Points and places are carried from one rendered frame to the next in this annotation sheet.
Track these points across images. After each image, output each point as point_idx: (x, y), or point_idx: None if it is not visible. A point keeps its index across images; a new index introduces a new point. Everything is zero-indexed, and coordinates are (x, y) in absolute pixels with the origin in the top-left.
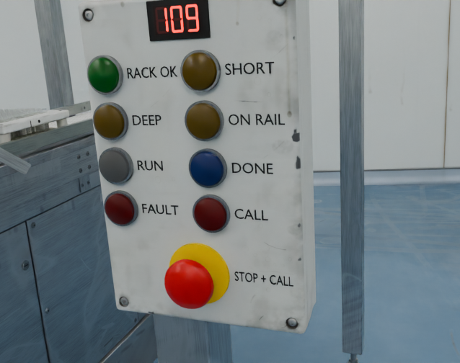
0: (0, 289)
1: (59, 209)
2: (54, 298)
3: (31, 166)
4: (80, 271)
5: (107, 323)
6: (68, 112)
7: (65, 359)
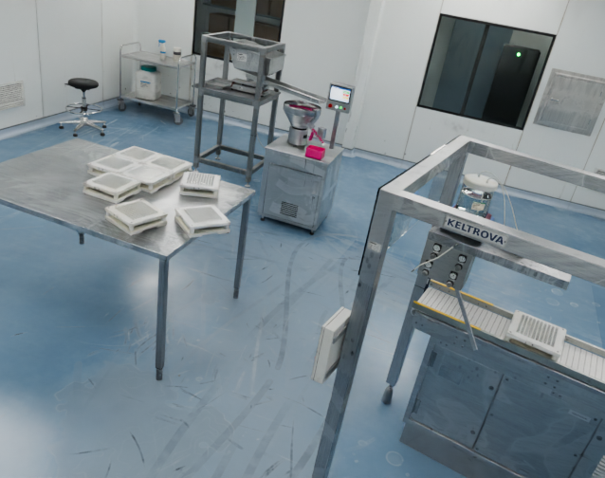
0: (472, 383)
1: (529, 388)
2: (499, 414)
3: (508, 356)
4: (525, 423)
5: (529, 463)
6: (559, 356)
7: (488, 442)
